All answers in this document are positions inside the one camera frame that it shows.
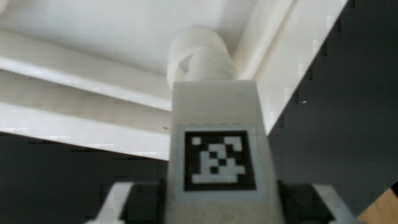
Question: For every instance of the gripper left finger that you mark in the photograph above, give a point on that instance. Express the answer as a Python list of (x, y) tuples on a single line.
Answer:
[(111, 211)]

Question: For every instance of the white leg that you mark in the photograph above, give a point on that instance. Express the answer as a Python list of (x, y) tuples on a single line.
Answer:
[(221, 180)]

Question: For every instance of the white square tabletop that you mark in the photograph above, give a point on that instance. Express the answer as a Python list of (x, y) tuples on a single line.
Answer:
[(84, 49)]

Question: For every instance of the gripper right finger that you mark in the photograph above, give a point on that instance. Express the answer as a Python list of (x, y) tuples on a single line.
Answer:
[(337, 205)]

